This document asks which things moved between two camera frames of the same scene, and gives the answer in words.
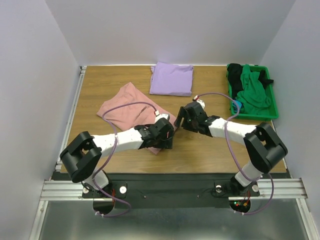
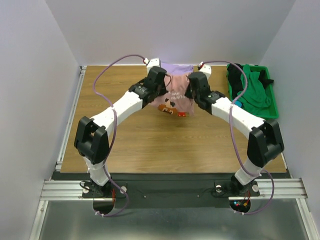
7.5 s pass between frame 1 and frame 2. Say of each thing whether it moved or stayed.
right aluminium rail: stayed
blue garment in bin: stayed
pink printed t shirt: moved
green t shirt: stayed
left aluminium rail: stayed
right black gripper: moved
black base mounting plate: stayed
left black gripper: moved
